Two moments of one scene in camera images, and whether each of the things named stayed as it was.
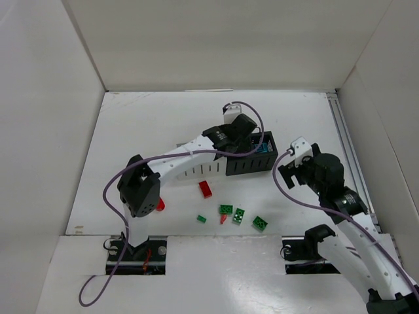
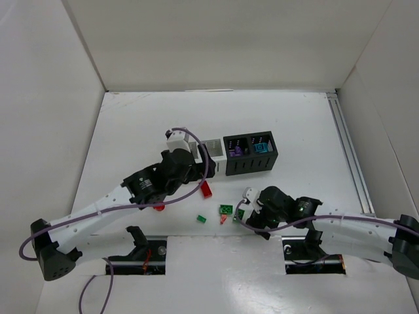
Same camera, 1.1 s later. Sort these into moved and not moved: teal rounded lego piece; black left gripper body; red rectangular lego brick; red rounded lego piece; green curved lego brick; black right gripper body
Moved: black right gripper body; black left gripper body
Not moved: green curved lego brick; red rounded lego piece; teal rounded lego piece; red rectangular lego brick
